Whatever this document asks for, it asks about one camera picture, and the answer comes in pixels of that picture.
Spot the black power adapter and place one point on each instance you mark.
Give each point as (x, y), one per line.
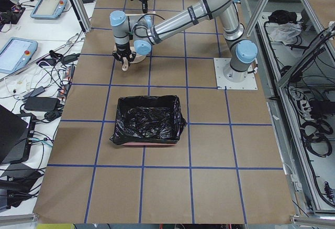
(41, 104)

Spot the teach pendant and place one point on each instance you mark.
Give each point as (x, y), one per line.
(48, 9)
(16, 53)

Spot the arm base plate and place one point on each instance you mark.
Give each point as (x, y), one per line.
(229, 79)

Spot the aluminium frame post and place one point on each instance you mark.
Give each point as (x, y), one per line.
(81, 15)

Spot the upper teach pendant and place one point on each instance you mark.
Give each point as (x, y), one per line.
(48, 9)

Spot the crumpled white cloth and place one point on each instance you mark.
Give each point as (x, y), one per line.
(286, 33)

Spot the black computer box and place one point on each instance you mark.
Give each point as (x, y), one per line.
(16, 132)

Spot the black trash bag bin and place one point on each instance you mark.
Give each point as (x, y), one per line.
(153, 120)

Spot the lower teach pendant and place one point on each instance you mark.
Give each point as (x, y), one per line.
(16, 53)

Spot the white plastic dustpan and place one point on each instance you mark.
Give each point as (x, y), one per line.
(130, 33)

